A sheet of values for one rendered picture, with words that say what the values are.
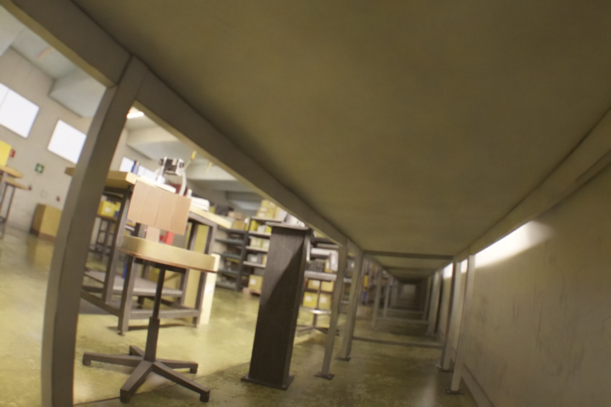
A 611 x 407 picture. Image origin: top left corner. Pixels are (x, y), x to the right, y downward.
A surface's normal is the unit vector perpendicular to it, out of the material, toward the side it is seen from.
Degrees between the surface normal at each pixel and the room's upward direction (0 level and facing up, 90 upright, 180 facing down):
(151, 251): 90
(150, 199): 90
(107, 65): 90
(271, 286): 90
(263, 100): 180
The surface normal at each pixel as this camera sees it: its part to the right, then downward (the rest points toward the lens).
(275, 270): -0.14, -0.32
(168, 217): 0.64, -0.14
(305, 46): -0.15, 0.94
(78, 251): 0.93, 0.03
